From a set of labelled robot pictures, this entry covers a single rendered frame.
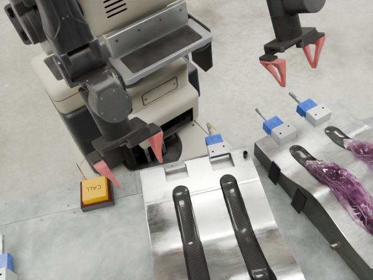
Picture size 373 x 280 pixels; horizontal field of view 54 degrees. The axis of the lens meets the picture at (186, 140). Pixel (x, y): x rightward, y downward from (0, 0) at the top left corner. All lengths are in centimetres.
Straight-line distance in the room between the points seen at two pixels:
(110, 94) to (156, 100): 55
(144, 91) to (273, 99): 128
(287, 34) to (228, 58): 167
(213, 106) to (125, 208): 135
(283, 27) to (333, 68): 166
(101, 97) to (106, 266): 44
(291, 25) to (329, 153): 31
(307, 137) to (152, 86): 45
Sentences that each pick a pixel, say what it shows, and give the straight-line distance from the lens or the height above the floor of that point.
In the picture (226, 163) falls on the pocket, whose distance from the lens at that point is 88.
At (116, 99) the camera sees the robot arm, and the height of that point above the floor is 120.
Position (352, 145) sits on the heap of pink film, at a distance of 93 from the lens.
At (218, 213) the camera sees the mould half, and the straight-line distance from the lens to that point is 79.
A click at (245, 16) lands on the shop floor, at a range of 287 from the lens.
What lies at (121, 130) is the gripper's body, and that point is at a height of 110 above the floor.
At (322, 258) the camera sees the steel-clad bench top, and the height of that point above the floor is 80.
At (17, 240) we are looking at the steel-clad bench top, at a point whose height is 80.
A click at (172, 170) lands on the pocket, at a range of 87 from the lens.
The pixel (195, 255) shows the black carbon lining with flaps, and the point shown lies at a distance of 76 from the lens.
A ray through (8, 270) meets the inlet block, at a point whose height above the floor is 84.
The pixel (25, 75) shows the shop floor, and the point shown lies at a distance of 282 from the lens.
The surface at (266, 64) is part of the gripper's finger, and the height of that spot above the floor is 104.
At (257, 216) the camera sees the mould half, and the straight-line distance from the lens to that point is 79.
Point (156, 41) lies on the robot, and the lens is 95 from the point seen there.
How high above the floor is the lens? 159
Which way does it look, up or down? 51 degrees down
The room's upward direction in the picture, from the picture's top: 10 degrees counter-clockwise
